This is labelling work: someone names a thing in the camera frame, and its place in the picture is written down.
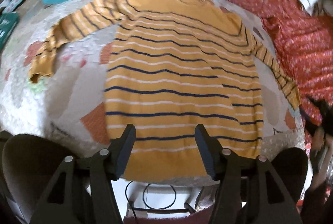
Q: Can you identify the yellow striped knit sweater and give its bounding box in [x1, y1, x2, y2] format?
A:
[29, 0, 301, 182]

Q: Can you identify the white heart-pattern quilt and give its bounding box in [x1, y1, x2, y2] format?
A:
[0, 0, 306, 187]

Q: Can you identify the orange floral bed sheet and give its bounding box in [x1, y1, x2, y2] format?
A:
[227, 0, 332, 125]

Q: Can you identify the green remote control box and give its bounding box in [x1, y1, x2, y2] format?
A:
[0, 12, 19, 51]

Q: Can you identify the black cable loop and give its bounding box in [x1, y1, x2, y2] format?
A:
[125, 180, 178, 224]

